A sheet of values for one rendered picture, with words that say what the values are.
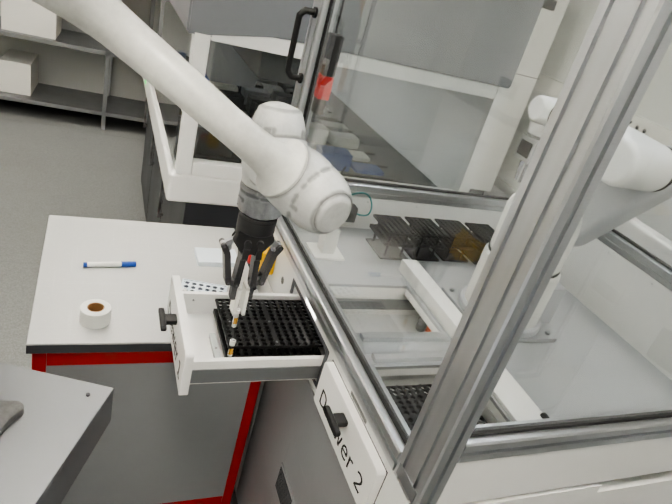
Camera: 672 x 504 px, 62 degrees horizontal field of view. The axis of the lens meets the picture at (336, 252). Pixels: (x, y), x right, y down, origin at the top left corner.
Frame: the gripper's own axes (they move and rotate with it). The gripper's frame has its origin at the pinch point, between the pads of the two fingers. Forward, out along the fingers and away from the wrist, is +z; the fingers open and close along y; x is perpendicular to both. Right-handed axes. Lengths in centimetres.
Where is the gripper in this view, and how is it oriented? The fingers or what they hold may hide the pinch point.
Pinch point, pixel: (239, 298)
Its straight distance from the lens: 118.8
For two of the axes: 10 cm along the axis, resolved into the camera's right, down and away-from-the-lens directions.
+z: -2.6, 8.5, 4.5
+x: 3.7, 5.2, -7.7
